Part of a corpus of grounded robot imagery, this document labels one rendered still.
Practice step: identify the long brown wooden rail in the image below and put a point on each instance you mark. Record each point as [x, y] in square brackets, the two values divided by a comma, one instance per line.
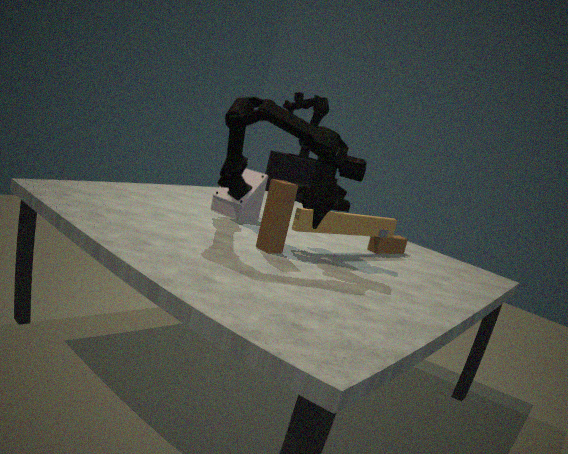
[343, 223]

